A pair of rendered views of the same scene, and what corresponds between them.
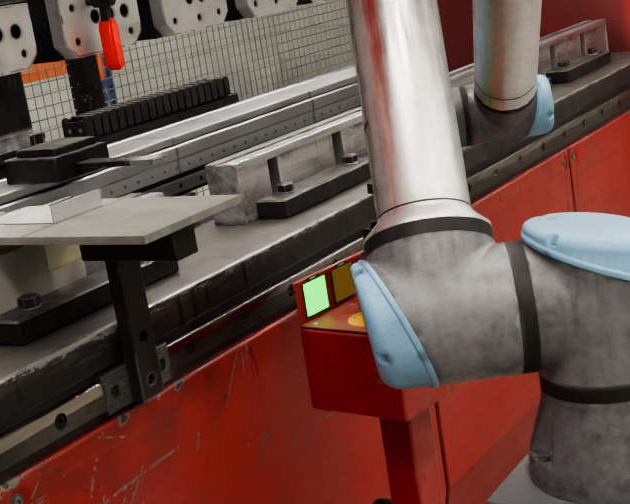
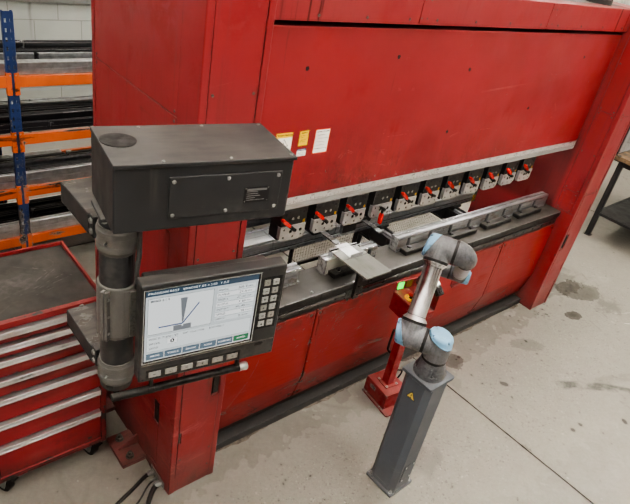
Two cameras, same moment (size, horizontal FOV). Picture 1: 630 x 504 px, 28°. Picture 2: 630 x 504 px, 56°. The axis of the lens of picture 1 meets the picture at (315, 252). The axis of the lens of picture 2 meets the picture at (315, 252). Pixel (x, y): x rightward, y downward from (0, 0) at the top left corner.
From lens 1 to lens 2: 176 cm
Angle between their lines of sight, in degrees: 20
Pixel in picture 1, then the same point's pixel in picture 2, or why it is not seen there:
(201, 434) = (361, 305)
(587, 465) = (421, 371)
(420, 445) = not seen: hidden behind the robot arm
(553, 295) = (428, 344)
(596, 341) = (432, 355)
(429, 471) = not seen: hidden behind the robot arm
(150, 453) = (349, 307)
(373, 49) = (422, 281)
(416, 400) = not seen: hidden behind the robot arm
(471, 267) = (417, 332)
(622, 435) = (429, 370)
